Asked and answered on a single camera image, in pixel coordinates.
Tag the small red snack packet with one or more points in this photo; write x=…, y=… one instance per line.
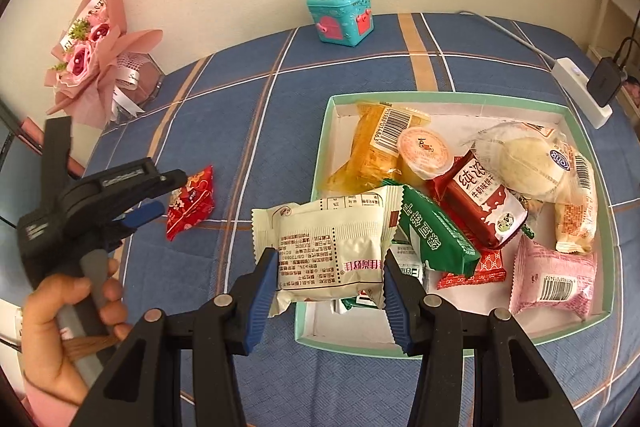
x=190, y=204

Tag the person's left hand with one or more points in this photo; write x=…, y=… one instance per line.
x=47, y=342

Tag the red patterned snack packet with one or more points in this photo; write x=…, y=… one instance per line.
x=485, y=269

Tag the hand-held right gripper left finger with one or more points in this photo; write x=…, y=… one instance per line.
x=260, y=297

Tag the red milk biscuit packet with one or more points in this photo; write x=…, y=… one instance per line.
x=480, y=202

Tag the clear yellow snack packet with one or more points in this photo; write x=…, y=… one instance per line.
x=360, y=157

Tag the cream white snack packet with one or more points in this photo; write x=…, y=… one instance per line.
x=325, y=247

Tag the white green snack packet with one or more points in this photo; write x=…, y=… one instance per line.
x=407, y=257

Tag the white power strip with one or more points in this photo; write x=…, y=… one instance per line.
x=567, y=74

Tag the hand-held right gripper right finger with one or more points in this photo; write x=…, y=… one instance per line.
x=397, y=302

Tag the teal toy box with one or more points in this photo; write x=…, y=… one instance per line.
x=340, y=14

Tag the pink patterned slipper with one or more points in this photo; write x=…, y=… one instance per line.
x=632, y=91

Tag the white tray with teal rim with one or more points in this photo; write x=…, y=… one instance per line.
x=450, y=109

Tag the pink snack packet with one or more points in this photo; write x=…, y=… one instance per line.
x=550, y=277

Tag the white chair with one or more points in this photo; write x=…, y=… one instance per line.
x=607, y=7

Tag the black charger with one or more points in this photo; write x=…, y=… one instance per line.
x=605, y=82

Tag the pink flower bouquet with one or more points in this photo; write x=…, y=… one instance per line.
x=85, y=57

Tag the clear bun packet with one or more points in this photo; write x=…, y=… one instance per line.
x=525, y=167

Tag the orange jelly cup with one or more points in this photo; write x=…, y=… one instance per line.
x=425, y=152

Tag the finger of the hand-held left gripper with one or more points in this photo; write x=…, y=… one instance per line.
x=145, y=213
x=56, y=157

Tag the yellow orange cake roll packet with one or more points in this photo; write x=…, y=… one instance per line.
x=575, y=212

